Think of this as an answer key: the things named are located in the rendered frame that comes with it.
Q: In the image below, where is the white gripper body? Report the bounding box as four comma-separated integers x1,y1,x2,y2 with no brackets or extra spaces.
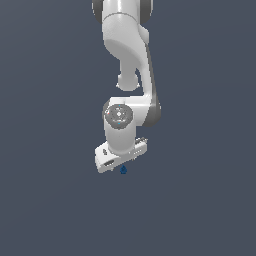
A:
94,137,149,174

